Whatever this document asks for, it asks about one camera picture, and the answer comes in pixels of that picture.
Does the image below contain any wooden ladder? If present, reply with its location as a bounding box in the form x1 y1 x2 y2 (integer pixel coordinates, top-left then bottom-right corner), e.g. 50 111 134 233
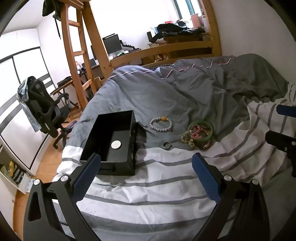
60 3 97 110

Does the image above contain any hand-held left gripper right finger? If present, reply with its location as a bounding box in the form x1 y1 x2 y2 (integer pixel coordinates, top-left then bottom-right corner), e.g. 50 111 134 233
192 152 271 241

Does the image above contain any pile of dark clothes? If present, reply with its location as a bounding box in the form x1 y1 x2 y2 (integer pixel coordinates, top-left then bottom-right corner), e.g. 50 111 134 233
149 22 207 44

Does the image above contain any white sliding wardrobe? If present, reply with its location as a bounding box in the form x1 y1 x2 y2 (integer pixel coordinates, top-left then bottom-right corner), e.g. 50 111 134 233
0 46 53 171

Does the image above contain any white shelf unit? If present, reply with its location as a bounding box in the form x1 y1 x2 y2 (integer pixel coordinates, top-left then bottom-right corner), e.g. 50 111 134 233
0 143 31 195

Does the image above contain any black computer monitor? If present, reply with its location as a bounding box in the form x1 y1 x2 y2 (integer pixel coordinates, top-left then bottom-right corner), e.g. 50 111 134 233
102 34 122 55

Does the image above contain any grey duvet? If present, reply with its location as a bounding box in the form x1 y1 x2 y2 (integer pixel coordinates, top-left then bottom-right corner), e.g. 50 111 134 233
75 54 290 153

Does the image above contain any black keyboard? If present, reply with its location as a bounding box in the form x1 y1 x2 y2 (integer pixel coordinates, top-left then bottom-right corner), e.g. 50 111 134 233
121 43 142 52

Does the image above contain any white grey striped blanket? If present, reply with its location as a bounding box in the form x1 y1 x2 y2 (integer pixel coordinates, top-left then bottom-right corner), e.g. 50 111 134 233
53 98 296 241

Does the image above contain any grey bead bracelet amber bead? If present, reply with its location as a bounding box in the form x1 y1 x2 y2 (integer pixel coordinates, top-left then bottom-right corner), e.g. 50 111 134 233
149 117 174 133

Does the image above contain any pale yellow bead bracelet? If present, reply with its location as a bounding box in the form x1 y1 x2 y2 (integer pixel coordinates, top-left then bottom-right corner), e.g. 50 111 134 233
180 131 193 144

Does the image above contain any black laptop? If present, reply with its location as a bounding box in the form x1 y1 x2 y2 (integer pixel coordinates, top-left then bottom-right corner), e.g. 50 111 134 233
81 58 98 70

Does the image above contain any black office chair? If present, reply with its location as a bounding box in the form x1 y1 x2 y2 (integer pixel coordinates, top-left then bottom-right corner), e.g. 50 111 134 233
27 76 79 149

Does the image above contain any green jade bangle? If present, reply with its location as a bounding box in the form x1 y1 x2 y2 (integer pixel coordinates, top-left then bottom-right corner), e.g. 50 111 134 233
187 120 214 141

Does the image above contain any wooden bed frame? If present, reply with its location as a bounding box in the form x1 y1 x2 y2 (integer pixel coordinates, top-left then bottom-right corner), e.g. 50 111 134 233
81 0 223 93

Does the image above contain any brown bead bracelet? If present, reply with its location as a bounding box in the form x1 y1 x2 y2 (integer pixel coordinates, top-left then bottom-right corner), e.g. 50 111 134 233
196 139 212 151

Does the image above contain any black box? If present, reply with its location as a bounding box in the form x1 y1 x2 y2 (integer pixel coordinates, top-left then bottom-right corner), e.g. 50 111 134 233
79 110 147 176

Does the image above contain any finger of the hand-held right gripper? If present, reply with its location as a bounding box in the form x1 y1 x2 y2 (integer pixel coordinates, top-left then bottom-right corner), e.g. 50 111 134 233
277 104 296 117
265 130 296 178

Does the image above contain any pink bead bracelet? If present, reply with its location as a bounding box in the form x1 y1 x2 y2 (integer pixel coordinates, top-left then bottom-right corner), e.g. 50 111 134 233
190 125 210 139

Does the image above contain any pink container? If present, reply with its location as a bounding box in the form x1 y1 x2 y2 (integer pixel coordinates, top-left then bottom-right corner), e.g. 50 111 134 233
191 13 201 29

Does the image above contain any hanging dark garment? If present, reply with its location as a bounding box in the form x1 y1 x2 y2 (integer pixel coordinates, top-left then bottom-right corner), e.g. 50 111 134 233
42 0 62 39

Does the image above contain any wooden folding table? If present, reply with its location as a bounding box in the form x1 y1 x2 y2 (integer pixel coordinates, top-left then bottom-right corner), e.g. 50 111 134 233
50 77 77 110

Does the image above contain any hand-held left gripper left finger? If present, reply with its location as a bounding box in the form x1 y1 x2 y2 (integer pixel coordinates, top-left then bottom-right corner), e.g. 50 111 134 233
23 153 102 241

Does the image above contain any light blue cloth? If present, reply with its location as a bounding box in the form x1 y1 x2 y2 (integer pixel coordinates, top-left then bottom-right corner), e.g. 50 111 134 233
17 77 41 132

